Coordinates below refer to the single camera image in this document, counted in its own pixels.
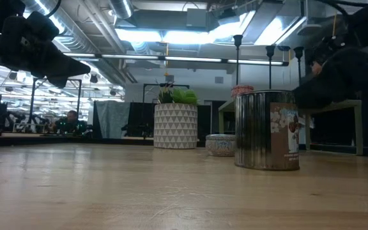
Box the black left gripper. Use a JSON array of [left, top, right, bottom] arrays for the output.
[[0, 11, 91, 89]]

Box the metal candle can floral label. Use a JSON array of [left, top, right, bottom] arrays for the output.
[[234, 89, 301, 171]]

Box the pink candle tin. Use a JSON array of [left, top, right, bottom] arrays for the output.
[[231, 84, 255, 98]]

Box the tall black candlestick holder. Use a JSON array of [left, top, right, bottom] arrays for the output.
[[233, 34, 244, 86]]

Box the blue candle tin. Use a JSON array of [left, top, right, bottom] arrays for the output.
[[205, 134, 236, 157]]

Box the person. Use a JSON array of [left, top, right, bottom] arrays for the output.
[[48, 109, 89, 135]]

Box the grey fabric cover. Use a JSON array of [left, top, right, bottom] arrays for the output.
[[93, 100, 131, 139]]

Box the ceiling strip light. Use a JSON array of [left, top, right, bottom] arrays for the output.
[[63, 52, 289, 67]]

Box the black partition panel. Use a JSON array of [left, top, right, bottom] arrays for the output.
[[126, 102, 156, 139]]

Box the succulent in white patterned pot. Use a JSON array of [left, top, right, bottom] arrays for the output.
[[153, 80, 200, 150]]

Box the bright ceiling light panel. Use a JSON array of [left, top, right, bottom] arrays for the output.
[[115, 11, 306, 45]]

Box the grey ceiling box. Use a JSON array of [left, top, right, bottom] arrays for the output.
[[186, 8, 208, 28]]

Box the silver ventilation duct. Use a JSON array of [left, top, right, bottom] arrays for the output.
[[20, 0, 134, 86]]

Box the black rig frame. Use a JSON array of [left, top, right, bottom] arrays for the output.
[[142, 82, 190, 105], [29, 77, 83, 132]]

